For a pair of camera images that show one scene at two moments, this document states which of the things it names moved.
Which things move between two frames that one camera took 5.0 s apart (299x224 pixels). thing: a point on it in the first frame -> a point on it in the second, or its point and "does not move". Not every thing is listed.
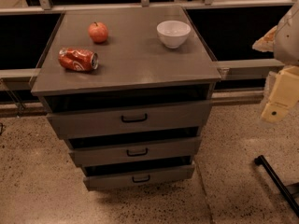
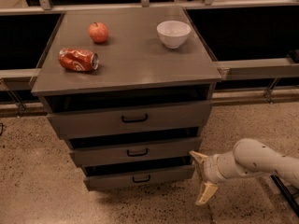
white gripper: x=288 y=40 -> x=210 y=168
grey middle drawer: x=136 y=151 does not move
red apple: x=98 y=32 does not move
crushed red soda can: x=78 y=60 does not move
